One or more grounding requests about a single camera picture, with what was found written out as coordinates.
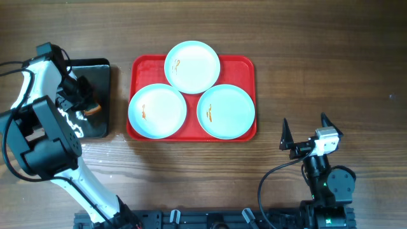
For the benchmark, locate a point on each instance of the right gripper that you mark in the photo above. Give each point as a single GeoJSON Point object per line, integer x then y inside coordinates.
{"type": "Point", "coordinates": [287, 143]}

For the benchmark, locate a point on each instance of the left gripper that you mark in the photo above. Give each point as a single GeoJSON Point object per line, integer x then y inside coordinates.
{"type": "Point", "coordinates": [82, 96]}

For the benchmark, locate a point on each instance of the orange green sponge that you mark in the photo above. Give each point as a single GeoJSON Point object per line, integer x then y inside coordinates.
{"type": "Point", "coordinates": [92, 108]}

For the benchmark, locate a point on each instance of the light blue plate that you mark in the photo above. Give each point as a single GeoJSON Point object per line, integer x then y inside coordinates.
{"type": "Point", "coordinates": [157, 111]}
{"type": "Point", "coordinates": [192, 67]}
{"type": "Point", "coordinates": [226, 112]}

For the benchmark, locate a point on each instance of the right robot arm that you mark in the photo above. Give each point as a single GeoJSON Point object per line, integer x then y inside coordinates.
{"type": "Point", "coordinates": [331, 186]}

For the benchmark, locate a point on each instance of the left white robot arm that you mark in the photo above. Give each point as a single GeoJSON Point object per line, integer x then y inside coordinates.
{"type": "Point", "coordinates": [46, 147]}

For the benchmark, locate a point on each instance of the black water tray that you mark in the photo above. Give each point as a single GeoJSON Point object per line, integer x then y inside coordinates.
{"type": "Point", "coordinates": [98, 73]}

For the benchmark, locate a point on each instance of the red plastic tray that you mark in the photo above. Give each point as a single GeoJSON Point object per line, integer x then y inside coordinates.
{"type": "Point", "coordinates": [236, 70]}

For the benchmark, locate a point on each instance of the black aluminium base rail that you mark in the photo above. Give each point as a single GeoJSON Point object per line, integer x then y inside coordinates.
{"type": "Point", "coordinates": [243, 219]}

